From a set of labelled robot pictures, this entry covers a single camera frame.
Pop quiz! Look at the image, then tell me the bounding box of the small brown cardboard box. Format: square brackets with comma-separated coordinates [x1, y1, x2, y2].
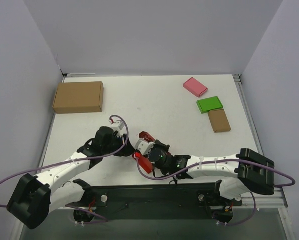
[208, 109, 232, 133]

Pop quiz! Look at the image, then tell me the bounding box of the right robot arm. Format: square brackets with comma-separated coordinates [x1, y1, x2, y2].
[147, 142, 275, 200]

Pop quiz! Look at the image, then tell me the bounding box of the green paper box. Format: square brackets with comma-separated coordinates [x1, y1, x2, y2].
[196, 96, 224, 114]

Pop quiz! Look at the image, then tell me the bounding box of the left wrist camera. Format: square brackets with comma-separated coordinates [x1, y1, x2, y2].
[110, 120, 125, 138]

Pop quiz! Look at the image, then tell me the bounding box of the large brown cardboard box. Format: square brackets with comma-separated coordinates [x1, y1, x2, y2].
[53, 81, 104, 114]

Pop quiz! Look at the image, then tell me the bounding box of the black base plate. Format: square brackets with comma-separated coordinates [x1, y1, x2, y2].
[72, 183, 243, 220]

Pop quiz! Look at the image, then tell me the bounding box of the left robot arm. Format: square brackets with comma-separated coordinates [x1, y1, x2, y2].
[6, 120, 135, 230]

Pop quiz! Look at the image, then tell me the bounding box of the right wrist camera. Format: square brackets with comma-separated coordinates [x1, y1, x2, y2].
[135, 138, 156, 158]

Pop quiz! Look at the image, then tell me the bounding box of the red paper box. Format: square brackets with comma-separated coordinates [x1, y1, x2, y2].
[133, 131, 155, 174]

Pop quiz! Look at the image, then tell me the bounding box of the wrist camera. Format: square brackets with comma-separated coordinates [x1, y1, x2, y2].
[135, 138, 156, 158]
[110, 120, 125, 138]

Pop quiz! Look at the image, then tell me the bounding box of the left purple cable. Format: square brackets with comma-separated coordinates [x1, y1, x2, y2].
[0, 114, 130, 208]

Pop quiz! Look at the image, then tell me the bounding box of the pink paper box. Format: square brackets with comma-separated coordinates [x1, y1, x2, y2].
[183, 77, 209, 98]

